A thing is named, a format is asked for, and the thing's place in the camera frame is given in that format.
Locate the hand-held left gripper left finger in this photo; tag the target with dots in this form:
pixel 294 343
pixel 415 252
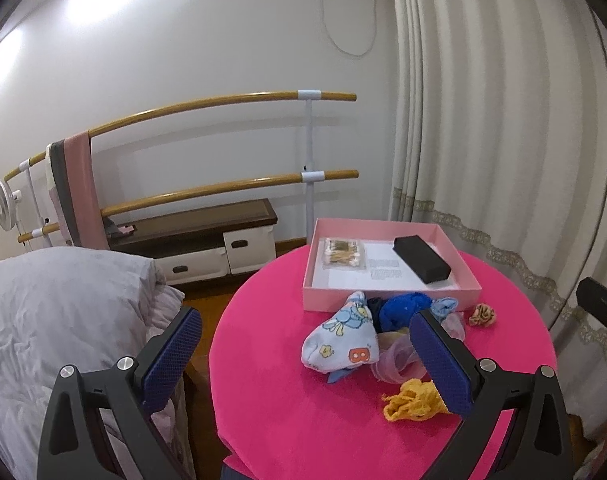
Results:
pixel 176 350

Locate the small white fan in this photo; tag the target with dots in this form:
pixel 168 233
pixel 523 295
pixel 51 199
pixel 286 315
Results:
pixel 3 205

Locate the black rectangular case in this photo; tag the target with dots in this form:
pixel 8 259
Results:
pixel 423 257

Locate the low brown topped cabinet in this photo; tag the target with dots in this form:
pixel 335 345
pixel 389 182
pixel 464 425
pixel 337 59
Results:
pixel 208 220

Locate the brown orange patterned scrunchie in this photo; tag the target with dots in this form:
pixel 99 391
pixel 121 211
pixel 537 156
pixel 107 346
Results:
pixel 483 316

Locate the pale lavender duvet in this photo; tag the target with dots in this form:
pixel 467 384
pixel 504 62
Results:
pixel 58 310

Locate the small white drawer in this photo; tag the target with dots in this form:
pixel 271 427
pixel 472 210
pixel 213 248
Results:
pixel 248 250

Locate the wooden ballet barre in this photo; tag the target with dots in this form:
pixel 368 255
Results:
pixel 309 95

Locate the pink phone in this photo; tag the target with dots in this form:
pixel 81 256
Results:
pixel 124 230

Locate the cotton swab packet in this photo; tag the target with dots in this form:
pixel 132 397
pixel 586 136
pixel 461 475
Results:
pixel 343 254

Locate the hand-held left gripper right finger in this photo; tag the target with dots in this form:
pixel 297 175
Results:
pixel 441 365

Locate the yellow scrunchie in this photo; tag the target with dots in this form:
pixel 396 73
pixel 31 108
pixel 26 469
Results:
pixel 411 400

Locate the wide white drawer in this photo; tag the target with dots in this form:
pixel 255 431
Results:
pixel 193 265

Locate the navy blue scrunchie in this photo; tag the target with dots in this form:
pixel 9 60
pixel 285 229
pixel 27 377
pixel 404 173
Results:
pixel 376 310

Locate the royal blue scrunchie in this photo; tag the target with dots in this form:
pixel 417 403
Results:
pixel 403 307

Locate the cream curtain with lace trim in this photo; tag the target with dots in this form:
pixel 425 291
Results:
pixel 483 110

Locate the pink and grey towel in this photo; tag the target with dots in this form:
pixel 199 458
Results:
pixel 78 185

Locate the cartoon print white cloth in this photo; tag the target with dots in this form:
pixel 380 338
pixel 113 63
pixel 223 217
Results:
pixel 338 335

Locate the pink cardboard box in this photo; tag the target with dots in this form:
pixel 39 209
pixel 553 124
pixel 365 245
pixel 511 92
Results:
pixel 383 294

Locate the light blue scrunchie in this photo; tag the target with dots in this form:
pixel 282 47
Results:
pixel 446 305

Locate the round table with pink cloth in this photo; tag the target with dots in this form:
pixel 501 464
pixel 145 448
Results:
pixel 283 385

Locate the sheer pink scrunchie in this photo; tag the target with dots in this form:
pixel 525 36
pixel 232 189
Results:
pixel 393 360

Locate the printed white paper sheet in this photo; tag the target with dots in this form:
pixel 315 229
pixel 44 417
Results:
pixel 386 267

